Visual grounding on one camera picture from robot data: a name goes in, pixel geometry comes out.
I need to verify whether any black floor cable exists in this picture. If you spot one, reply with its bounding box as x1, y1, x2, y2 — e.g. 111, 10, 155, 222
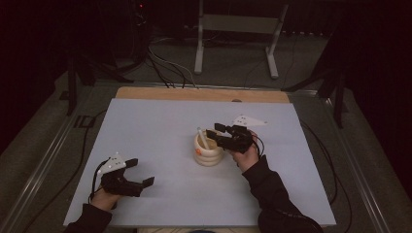
147, 54, 189, 89

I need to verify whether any white floor cable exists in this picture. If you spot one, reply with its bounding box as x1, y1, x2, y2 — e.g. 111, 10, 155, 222
148, 47, 198, 89

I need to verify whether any right hand-held gripper cable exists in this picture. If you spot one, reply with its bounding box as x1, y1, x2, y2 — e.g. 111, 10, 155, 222
251, 133, 266, 159

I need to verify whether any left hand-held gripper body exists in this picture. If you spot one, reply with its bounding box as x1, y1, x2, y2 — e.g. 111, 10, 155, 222
96, 151, 146, 198

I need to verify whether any dark equipment rack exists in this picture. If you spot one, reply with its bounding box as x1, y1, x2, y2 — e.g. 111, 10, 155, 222
128, 0, 153, 64

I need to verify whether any aluminium frame rail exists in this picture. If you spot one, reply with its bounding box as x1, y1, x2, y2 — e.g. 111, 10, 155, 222
322, 95, 392, 233
0, 111, 82, 233

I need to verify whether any person's left hand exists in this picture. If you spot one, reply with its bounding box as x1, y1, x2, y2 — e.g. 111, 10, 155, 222
89, 187, 122, 213

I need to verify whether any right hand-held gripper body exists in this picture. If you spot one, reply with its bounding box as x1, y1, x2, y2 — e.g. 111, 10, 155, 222
219, 115, 268, 155

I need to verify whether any wooden table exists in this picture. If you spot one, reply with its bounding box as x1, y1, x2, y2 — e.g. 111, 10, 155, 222
115, 85, 291, 233

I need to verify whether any pale blue table mat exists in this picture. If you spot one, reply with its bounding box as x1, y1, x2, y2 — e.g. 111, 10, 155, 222
62, 97, 337, 227

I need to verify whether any long black cable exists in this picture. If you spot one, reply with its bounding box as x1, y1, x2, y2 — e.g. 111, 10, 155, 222
21, 110, 108, 233
300, 119, 354, 233

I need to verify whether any black tripod stand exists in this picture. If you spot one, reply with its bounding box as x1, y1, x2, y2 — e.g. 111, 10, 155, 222
66, 52, 135, 117
281, 64, 350, 129

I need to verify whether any cream ribbed pen holder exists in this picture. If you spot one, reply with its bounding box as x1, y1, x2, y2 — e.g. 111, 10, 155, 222
193, 129, 225, 168

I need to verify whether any hand-held gripper cable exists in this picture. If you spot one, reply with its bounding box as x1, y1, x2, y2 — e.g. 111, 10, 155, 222
87, 158, 111, 205
251, 133, 266, 159

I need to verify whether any white metal stand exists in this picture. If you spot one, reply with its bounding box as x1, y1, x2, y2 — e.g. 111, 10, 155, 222
193, 0, 290, 81

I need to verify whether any person's right hand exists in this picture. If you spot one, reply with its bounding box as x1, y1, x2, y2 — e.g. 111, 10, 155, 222
230, 130, 261, 174

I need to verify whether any left hand-held gripper cable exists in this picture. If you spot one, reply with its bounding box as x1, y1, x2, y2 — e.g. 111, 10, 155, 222
87, 158, 111, 205

